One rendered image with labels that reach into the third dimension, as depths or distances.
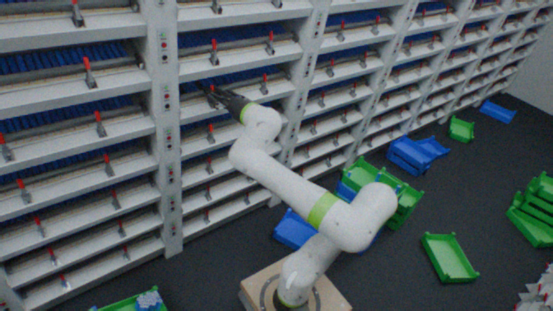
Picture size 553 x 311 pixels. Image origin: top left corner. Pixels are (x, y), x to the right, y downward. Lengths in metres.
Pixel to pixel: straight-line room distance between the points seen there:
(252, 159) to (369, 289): 1.22
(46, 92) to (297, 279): 1.00
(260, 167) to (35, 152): 0.70
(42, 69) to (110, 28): 0.24
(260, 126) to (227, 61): 0.38
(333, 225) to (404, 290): 1.23
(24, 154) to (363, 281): 1.68
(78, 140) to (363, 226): 0.95
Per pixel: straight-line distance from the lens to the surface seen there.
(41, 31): 1.14
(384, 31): 2.11
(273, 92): 1.64
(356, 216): 1.02
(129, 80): 1.27
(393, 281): 2.20
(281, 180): 1.08
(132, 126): 1.37
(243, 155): 1.14
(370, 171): 2.10
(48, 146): 1.33
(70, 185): 1.46
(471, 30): 3.25
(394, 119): 2.88
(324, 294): 1.61
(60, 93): 1.23
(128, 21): 1.19
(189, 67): 1.35
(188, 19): 1.25
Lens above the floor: 1.68
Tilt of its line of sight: 40 degrees down
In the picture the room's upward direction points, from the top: 12 degrees clockwise
